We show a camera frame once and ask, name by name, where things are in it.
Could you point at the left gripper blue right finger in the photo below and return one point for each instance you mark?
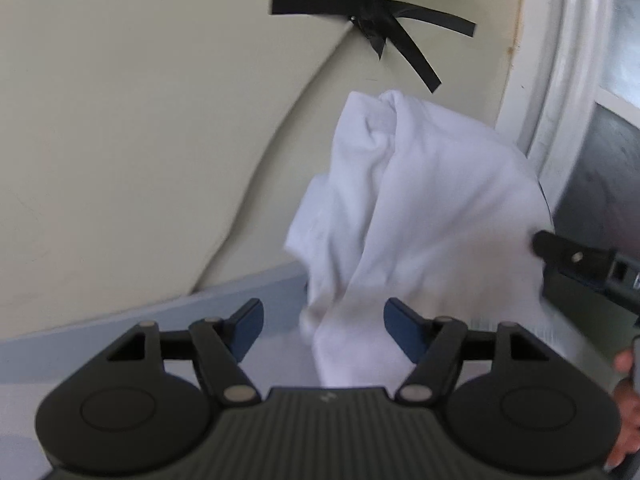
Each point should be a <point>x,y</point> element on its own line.
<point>434,347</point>

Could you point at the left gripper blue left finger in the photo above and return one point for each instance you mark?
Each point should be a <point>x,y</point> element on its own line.
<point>220,346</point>

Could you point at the white t-shirt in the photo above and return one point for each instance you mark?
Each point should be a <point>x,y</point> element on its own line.
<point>428,206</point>

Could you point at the person's right hand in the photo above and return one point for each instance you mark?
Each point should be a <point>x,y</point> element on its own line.
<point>627,401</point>

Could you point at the black tape cross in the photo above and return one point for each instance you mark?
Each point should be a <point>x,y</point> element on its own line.
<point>378,21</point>

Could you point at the white window frame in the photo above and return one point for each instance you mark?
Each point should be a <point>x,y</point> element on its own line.
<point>570,57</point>

